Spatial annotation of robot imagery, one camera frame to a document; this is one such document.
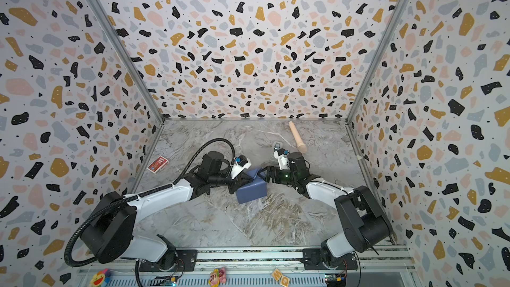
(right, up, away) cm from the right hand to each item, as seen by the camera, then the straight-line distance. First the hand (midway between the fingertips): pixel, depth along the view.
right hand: (261, 171), depth 86 cm
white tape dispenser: (+8, +10, +18) cm, 22 cm away
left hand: (-4, -2, -6) cm, 7 cm away
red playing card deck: (-53, +1, +14) cm, 55 cm away
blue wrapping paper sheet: (-2, -7, -5) cm, 9 cm away
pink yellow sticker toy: (-14, -33, -18) cm, 40 cm away
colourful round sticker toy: (-56, -34, -17) cm, 67 cm away
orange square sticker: (+6, -34, -16) cm, 38 cm away
